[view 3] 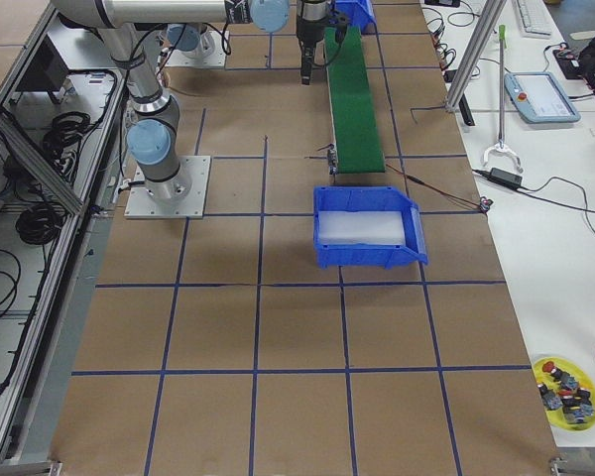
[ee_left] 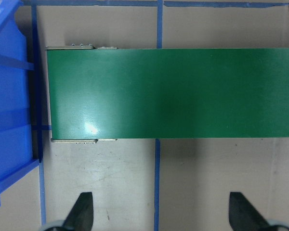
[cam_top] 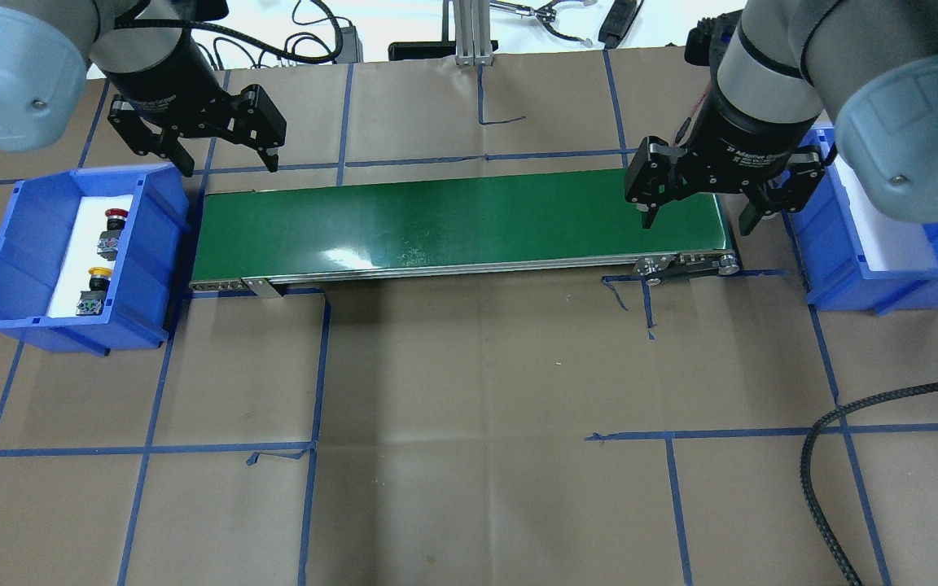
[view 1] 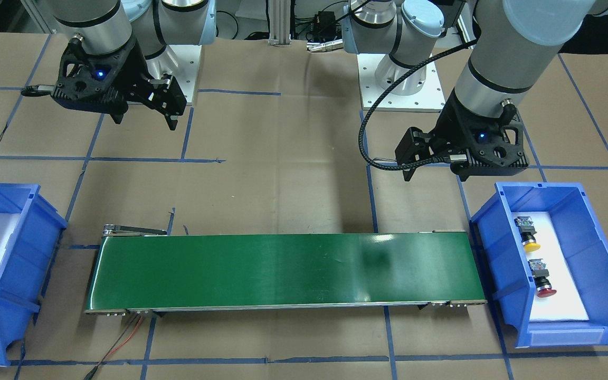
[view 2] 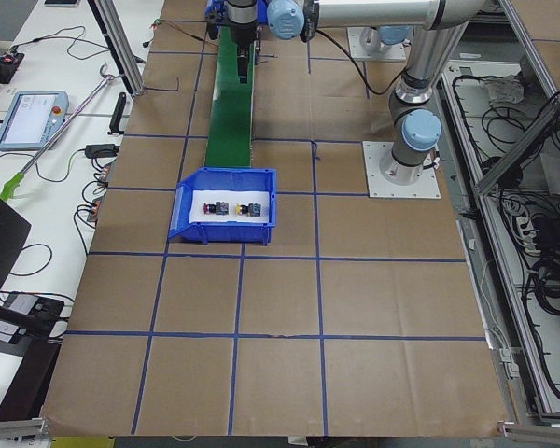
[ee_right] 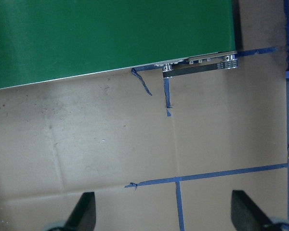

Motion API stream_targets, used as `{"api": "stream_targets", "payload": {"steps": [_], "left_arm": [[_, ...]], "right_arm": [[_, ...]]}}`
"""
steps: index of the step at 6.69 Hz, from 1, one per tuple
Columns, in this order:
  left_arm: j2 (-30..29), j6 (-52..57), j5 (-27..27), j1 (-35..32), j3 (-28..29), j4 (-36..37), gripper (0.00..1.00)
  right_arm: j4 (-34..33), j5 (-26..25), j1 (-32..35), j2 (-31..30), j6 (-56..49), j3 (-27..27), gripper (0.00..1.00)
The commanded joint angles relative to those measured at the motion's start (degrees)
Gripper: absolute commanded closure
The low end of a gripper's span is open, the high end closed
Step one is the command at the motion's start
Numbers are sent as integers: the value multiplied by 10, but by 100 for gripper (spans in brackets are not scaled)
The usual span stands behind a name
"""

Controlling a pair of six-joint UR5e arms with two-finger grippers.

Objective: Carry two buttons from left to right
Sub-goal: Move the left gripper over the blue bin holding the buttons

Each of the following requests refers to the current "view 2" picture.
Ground red push button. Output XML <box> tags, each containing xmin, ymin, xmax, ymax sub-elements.
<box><xmin>203</xmin><ymin>201</ymin><xmax>229</xmax><ymax>216</ymax></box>

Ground blue bin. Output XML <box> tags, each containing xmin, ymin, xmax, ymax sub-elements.
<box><xmin>168</xmin><ymin>167</ymin><xmax>277</xmax><ymax>245</ymax></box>
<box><xmin>204</xmin><ymin>0</ymin><xmax>226</xmax><ymax>23</ymax></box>

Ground white foam pad left bin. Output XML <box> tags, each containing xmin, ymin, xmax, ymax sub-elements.
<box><xmin>189</xmin><ymin>190</ymin><xmax>271</xmax><ymax>224</ymax></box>

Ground green conveyor belt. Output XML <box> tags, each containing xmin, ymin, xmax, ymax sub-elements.
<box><xmin>204</xmin><ymin>27</ymin><xmax>255</xmax><ymax>168</ymax></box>

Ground blue bin on right side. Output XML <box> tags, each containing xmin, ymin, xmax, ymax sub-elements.
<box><xmin>204</xmin><ymin>0</ymin><xmax>226</xmax><ymax>23</ymax></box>

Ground red and black wires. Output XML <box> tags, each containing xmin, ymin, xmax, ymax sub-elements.
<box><xmin>151</xmin><ymin>18</ymin><xmax>220</xmax><ymax>50</ymax></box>

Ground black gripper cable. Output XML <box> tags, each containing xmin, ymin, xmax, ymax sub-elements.
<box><xmin>299</xmin><ymin>27</ymin><xmax>393</xmax><ymax>101</ymax></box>

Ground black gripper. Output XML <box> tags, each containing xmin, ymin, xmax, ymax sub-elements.
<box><xmin>227</xmin><ymin>0</ymin><xmax>257</xmax><ymax>84</ymax></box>

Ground blue bin on left side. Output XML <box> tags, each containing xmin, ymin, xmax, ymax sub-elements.
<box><xmin>168</xmin><ymin>167</ymin><xmax>277</xmax><ymax>245</ymax></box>

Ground black power adapter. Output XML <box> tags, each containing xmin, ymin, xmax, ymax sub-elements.
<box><xmin>84</xmin><ymin>144</ymin><xmax>119</xmax><ymax>159</ymax></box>

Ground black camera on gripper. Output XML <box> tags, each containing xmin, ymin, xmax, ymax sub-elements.
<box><xmin>205</xmin><ymin>8</ymin><xmax>229</xmax><ymax>40</ymax></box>

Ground aluminium frame post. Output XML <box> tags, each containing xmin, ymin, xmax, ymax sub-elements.
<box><xmin>88</xmin><ymin>0</ymin><xmax>144</xmax><ymax>97</ymax></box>

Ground white power strip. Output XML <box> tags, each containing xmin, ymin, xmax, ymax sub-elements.
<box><xmin>512</xmin><ymin>207</ymin><xmax>540</xmax><ymax>257</ymax></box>

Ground black handle bar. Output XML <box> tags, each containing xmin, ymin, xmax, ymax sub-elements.
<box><xmin>108</xmin><ymin>92</ymin><xmax>127</xmax><ymax>135</ymax></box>

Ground reacher grabber stick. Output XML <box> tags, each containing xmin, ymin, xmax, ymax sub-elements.
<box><xmin>0</xmin><ymin>63</ymin><xmax>117</xmax><ymax>202</ymax></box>

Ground blue teach pendant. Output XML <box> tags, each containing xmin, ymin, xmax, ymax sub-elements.
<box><xmin>0</xmin><ymin>91</ymin><xmax>69</xmax><ymax>151</ymax></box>

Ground yellow push button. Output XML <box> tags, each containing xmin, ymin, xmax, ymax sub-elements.
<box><xmin>235</xmin><ymin>203</ymin><xmax>262</xmax><ymax>217</ymax></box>

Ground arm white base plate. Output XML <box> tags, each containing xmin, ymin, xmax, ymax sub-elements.
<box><xmin>362</xmin><ymin>141</ymin><xmax>441</xmax><ymax>200</ymax></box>
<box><xmin>347</xmin><ymin>25</ymin><xmax>412</xmax><ymax>63</ymax></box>

